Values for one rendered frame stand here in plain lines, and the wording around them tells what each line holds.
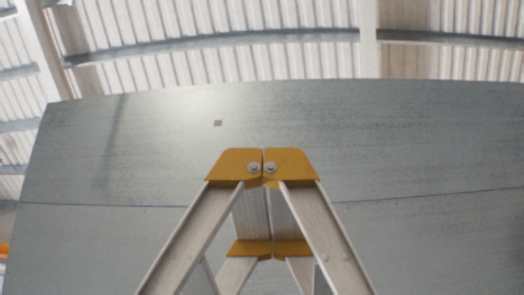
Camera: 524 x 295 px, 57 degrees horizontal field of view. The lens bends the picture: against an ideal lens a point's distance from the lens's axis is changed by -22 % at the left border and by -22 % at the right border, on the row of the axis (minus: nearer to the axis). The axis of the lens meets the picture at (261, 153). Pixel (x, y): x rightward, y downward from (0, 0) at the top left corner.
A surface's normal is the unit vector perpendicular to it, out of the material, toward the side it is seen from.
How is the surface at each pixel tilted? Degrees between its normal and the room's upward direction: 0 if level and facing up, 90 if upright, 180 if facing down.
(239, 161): 90
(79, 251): 90
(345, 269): 88
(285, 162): 90
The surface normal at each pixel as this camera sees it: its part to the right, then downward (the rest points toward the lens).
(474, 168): -0.12, -0.59
